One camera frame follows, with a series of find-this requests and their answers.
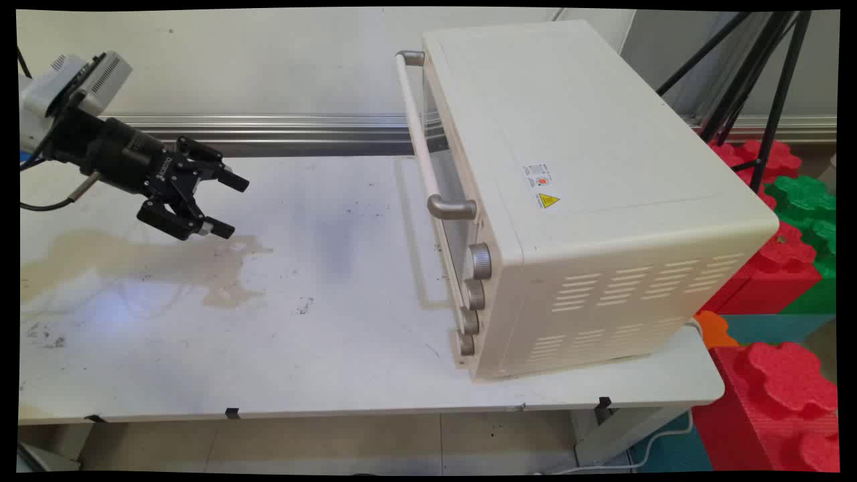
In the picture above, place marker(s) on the white label sticker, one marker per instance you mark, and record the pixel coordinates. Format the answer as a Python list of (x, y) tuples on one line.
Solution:
[(537, 175)]

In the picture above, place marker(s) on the large red foam block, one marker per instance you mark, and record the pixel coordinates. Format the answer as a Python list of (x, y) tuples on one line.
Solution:
[(776, 402)]

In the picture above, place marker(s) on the yellow warning triangle sticker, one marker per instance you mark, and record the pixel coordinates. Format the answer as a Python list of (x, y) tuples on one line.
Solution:
[(548, 201)]

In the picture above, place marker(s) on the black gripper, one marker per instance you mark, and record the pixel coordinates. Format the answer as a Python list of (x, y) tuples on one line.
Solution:
[(124, 157)]

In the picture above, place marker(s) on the aluminium rail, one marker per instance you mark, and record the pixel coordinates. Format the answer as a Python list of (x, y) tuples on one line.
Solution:
[(301, 130)]

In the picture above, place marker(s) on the teal foam mat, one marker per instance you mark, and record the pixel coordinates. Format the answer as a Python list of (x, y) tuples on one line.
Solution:
[(770, 328)]

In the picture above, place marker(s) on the white table leg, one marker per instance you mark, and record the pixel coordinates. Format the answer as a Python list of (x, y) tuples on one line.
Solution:
[(622, 432)]

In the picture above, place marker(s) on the cream toaster oven body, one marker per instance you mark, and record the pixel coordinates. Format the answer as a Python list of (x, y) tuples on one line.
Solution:
[(602, 201)]

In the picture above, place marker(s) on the blue object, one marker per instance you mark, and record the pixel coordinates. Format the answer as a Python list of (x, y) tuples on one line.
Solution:
[(28, 157)]

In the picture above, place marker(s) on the black tripod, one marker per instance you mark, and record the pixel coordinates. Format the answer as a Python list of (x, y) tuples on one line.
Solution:
[(780, 100)]

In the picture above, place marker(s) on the orange foam block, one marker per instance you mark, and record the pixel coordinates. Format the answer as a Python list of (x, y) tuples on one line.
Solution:
[(715, 331)]

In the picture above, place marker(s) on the green foam block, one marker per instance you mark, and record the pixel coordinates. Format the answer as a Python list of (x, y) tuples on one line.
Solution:
[(803, 197)]

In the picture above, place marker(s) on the small silver oven knob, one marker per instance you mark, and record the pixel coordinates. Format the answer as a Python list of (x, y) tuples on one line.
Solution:
[(466, 344)]

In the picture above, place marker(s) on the medium red foam block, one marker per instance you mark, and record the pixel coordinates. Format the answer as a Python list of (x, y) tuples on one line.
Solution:
[(783, 268)]

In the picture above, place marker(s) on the large silver oven knob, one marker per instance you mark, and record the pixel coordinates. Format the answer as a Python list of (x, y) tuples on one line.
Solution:
[(481, 261)]

